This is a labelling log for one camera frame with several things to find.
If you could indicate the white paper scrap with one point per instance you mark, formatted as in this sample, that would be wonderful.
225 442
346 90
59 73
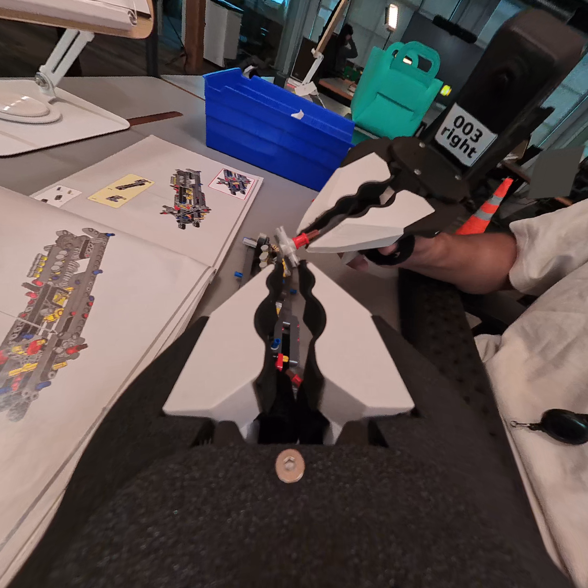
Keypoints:
298 115

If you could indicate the grey lego chassis assembly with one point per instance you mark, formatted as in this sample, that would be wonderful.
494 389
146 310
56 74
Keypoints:
287 330

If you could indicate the open instruction booklet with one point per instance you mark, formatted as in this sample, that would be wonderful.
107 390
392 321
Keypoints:
138 239

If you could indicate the lit standing lamp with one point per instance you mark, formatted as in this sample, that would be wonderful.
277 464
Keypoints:
392 16

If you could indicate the orange traffic cone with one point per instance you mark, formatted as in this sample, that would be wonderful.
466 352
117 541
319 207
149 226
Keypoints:
489 209

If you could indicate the black badge reel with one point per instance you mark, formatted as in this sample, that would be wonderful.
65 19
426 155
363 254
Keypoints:
562 427

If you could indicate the person's right forearm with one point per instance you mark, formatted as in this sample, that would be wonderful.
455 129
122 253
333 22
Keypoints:
477 262

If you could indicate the black monitor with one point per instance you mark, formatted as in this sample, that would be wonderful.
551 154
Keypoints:
454 30

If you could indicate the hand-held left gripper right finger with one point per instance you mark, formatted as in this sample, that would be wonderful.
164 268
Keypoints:
363 367

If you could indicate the white paper binder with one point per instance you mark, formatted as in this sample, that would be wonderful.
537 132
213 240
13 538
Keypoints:
69 9

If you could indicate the wooden pillar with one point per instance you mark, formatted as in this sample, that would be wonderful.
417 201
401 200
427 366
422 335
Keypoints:
195 36

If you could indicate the white folding stand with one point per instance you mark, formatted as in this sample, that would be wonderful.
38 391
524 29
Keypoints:
69 119

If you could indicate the white cabinet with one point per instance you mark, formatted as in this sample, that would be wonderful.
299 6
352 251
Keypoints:
223 32

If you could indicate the blue plastic bin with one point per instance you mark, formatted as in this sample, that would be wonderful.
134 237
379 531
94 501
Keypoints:
275 133

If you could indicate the teal felt bag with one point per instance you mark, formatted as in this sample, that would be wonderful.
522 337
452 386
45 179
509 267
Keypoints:
395 96

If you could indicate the person's right hand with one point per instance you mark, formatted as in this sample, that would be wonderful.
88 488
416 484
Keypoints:
427 257

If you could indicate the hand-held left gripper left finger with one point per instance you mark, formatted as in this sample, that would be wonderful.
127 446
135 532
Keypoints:
216 367

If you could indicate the grey lego connector red pin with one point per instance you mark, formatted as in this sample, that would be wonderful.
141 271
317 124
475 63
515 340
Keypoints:
285 240

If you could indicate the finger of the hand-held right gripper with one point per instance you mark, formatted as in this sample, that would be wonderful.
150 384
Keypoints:
353 179
381 223

